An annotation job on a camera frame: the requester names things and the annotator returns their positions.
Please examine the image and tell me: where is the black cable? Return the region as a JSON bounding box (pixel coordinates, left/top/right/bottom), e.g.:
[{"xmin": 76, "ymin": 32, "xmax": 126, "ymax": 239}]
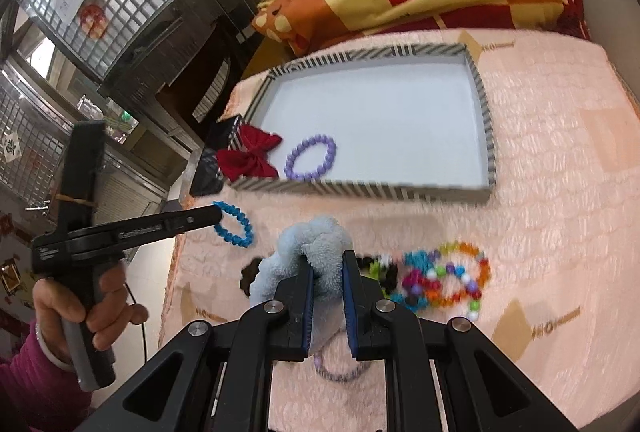
[{"xmin": 124, "ymin": 280, "xmax": 150, "ymax": 368}]

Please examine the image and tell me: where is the striped white tray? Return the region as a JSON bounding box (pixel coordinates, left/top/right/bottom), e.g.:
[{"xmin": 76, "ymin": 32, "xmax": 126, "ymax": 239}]
[{"xmin": 231, "ymin": 43, "xmax": 497, "ymax": 204}]

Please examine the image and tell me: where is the light blue fluffy scrunchie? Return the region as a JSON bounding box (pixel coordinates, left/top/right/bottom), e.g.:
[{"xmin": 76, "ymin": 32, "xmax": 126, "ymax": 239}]
[{"xmin": 250, "ymin": 216, "xmax": 352, "ymax": 354}]

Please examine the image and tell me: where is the red fabric bow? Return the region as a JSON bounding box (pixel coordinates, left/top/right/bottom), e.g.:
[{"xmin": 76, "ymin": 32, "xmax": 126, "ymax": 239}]
[{"xmin": 216, "ymin": 124, "xmax": 282, "ymax": 182}]

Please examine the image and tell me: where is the pink quilted table cover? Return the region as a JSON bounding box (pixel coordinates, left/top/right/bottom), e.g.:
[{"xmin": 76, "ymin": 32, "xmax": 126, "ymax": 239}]
[{"xmin": 160, "ymin": 30, "xmax": 639, "ymax": 426}]

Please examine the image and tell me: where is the brown scrunchie with bow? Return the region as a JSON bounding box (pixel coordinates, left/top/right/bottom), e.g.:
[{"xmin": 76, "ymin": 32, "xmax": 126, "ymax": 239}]
[{"xmin": 240, "ymin": 256, "xmax": 262, "ymax": 296}]

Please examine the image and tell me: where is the blue pink bead bracelet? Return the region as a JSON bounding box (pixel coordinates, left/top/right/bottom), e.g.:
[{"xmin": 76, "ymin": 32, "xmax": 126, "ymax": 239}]
[{"xmin": 389, "ymin": 248, "xmax": 444, "ymax": 315}]

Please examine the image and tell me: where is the left hand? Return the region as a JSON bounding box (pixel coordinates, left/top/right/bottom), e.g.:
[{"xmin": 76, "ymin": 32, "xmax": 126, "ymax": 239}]
[{"xmin": 32, "ymin": 263, "xmax": 149, "ymax": 365}]

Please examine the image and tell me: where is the purple bead bracelet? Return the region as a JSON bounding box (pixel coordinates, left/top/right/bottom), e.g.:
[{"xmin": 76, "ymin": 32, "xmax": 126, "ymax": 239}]
[{"xmin": 283, "ymin": 133, "xmax": 338, "ymax": 183}]

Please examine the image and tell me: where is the purple braided hair tie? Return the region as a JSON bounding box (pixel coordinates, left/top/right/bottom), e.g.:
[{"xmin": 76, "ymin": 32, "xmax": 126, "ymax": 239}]
[{"xmin": 312, "ymin": 328, "xmax": 371, "ymax": 384}]

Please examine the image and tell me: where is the rainbow orange bead bracelet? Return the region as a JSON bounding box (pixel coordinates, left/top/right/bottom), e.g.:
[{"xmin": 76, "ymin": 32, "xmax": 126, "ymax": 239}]
[{"xmin": 429, "ymin": 240, "xmax": 493, "ymax": 308}]

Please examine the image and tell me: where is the black scrunchie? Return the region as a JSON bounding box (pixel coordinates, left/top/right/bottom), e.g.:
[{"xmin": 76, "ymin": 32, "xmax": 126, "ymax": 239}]
[{"xmin": 356, "ymin": 253, "xmax": 398, "ymax": 298}]

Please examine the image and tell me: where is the magenta sleeve forearm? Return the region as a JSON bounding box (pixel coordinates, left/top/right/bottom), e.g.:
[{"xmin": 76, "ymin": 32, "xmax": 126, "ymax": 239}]
[{"xmin": 1, "ymin": 322, "xmax": 92, "ymax": 431}]

